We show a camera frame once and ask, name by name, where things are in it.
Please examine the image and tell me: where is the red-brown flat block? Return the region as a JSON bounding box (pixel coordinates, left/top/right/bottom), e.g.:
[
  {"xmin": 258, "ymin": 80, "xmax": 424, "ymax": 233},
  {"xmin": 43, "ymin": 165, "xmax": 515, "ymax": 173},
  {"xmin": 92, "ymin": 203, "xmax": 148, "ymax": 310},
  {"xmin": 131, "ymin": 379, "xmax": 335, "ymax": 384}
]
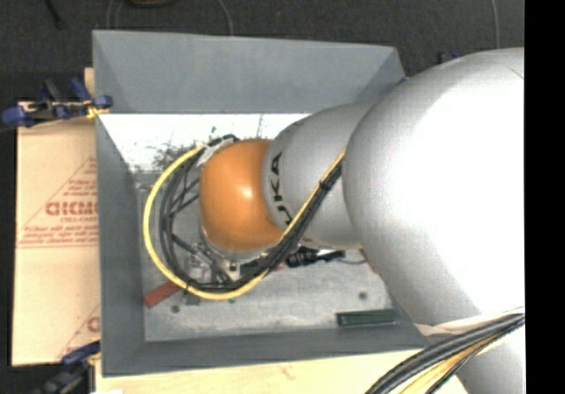
[{"xmin": 143, "ymin": 280, "xmax": 181, "ymax": 308}]

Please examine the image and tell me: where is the brown cardboard board red print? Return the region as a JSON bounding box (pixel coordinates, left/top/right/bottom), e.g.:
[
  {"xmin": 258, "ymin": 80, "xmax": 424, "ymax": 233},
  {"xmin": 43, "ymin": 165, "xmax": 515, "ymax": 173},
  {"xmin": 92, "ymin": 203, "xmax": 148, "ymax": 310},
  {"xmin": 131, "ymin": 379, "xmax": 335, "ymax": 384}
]
[{"xmin": 10, "ymin": 66, "xmax": 103, "ymax": 367}]

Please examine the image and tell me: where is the dark green flat block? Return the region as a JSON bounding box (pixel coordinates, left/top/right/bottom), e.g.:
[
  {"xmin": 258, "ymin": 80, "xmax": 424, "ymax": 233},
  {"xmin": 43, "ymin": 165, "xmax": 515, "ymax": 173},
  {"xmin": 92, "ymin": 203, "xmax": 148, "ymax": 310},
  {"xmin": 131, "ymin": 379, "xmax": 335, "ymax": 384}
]
[{"xmin": 335, "ymin": 309, "xmax": 399, "ymax": 329}]

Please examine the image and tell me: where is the grey metal bin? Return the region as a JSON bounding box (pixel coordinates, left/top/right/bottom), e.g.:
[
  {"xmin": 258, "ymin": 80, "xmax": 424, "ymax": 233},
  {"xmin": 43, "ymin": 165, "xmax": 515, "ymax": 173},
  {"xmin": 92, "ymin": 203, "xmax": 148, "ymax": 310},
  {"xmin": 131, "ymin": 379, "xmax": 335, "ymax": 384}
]
[{"xmin": 91, "ymin": 29, "xmax": 433, "ymax": 376}]

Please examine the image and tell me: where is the black cylinder on white bracket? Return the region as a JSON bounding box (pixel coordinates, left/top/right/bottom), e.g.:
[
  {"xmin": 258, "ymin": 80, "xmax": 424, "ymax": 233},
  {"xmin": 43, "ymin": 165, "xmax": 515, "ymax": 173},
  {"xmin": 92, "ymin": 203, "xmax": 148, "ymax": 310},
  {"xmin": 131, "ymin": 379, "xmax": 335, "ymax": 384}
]
[{"xmin": 284, "ymin": 247, "xmax": 348, "ymax": 269}]

